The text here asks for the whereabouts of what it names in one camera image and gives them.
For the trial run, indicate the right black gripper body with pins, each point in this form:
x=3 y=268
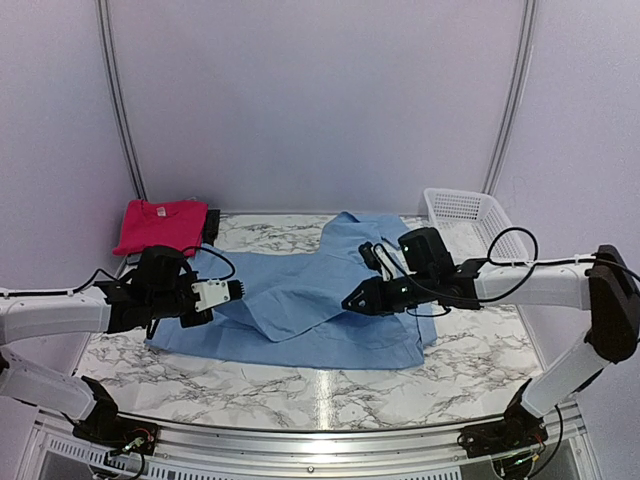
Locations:
x=392 y=303

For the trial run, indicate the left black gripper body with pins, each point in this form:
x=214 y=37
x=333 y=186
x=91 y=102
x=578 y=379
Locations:
x=198 y=319

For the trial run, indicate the light blue shirt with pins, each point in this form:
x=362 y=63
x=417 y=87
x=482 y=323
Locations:
x=291 y=313

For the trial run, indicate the magenta t-shirt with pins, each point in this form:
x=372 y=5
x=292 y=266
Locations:
x=173 y=224

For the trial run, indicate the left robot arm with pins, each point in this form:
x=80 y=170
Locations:
x=161 y=285

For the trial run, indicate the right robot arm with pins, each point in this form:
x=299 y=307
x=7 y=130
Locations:
x=599 y=283

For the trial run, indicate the white plastic laundry basket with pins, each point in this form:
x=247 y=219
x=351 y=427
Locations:
x=467 y=221

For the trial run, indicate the folded black garment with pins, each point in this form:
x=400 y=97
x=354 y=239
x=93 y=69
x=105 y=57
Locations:
x=211 y=226

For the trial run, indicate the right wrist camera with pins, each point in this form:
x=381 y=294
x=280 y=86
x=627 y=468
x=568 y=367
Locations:
x=377 y=260

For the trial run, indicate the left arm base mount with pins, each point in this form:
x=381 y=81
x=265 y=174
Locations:
x=122 y=435

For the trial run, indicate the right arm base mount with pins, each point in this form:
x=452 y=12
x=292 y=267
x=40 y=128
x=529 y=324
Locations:
x=497 y=437

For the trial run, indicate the right wall aluminium profile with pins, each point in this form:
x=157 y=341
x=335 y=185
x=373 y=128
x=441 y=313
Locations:
x=514 y=96

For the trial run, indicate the wall aluminium profile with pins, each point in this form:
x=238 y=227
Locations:
x=117 y=97
x=514 y=96

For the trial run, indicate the left wall aluminium profile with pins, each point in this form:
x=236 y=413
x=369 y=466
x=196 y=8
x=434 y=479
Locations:
x=117 y=97

